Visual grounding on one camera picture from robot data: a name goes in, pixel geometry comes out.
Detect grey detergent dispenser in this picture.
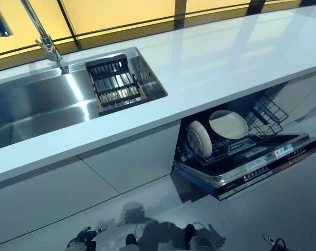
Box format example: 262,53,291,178
227,138,257,156

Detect yellow window with dark frame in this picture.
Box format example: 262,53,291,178
0,0,316,62

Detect white glossy cabinet door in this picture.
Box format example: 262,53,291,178
272,70,316,123
0,155,121,248
78,120,182,195

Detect black sink drain rack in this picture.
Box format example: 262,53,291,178
85,54,149,117

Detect robot right leg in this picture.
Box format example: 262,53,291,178
184,224,219,251

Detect cream ceramic plate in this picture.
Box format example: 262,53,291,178
209,109,249,140
186,120,213,159

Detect robot leg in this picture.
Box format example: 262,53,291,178
184,224,219,251
125,233,148,251

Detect chrome pull-down kitchen faucet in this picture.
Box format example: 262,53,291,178
0,0,70,74

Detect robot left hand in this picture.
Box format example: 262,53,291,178
69,226,108,249

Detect stainless steel sink basin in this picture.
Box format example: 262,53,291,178
0,47,168,152

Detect robot left leg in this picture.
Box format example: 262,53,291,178
125,233,148,251

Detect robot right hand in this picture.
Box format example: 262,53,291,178
262,234,287,251

